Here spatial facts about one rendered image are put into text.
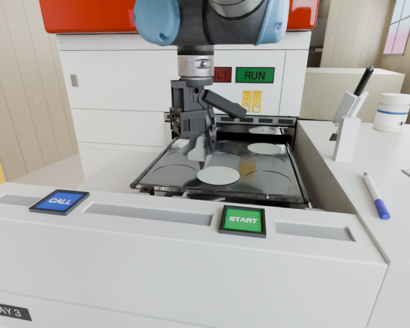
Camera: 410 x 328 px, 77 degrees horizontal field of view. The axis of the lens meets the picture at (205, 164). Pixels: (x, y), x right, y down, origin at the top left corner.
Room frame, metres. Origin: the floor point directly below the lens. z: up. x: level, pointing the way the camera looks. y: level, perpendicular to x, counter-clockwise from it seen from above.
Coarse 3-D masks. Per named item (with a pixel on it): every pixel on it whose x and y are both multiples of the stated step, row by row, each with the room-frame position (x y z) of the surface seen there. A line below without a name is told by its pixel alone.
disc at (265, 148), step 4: (252, 144) 0.76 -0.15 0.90; (256, 144) 0.76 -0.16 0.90; (260, 144) 0.76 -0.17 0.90; (264, 144) 0.76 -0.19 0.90; (268, 144) 0.76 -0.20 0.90; (272, 144) 0.76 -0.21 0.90; (248, 148) 0.72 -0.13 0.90; (252, 148) 0.72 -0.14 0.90; (256, 148) 0.72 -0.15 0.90; (260, 148) 0.72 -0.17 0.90; (264, 148) 0.72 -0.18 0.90; (268, 148) 0.72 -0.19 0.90; (272, 148) 0.72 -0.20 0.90; (276, 148) 0.72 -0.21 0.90; (280, 148) 0.72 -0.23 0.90; (256, 152) 0.69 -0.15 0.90; (260, 152) 0.69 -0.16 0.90; (264, 152) 0.69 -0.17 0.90; (268, 152) 0.69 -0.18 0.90; (272, 152) 0.69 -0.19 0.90; (276, 152) 0.69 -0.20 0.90
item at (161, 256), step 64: (0, 192) 0.35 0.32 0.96; (0, 256) 0.29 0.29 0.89; (64, 256) 0.27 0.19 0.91; (128, 256) 0.25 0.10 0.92; (192, 256) 0.24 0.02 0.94; (256, 256) 0.22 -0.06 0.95; (320, 256) 0.21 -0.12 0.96; (192, 320) 0.24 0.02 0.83; (256, 320) 0.22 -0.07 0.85; (320, 320) 0.21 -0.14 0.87
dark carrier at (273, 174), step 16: (176, 144) 0.76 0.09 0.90; (224, 144) 0.76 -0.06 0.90; (240, 144) 0.76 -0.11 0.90; (160, 160) 0.63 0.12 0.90; (176, 160) 0.63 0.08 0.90; (224, 160) 0.63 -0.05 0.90; (240, 160) 0.63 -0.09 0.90; (256, 160) 0.63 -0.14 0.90; (272, 160) 0.63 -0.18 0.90; (288, 160) 0.63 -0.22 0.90; (144, 176) 0.53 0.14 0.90; (160, 176) 0.53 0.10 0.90; (176, 176) 0.53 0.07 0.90; (192, 176) 0.53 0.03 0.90; (240, 176) 0.53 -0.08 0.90; (256, 176) 0.53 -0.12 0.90; (272, 176) 0.53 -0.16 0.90; (288, 176) 0.53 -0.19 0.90; (256, 192) 0.46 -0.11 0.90; (272, 192) 0.46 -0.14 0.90; (288, 192) 0.46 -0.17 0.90
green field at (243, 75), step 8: (240, 72) 0.85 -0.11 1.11; (248, 72) 0.84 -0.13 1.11; (256, 72) 0.84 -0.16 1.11; (264, 72) 0.83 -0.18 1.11; (272, 72) 0.83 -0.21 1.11; (240, 80) 0.85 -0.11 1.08; (248, 80) 0.84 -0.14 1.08; (256, 80) 0.84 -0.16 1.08; (264, 80) 0.83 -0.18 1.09; (272, 80) 0.83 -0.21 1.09
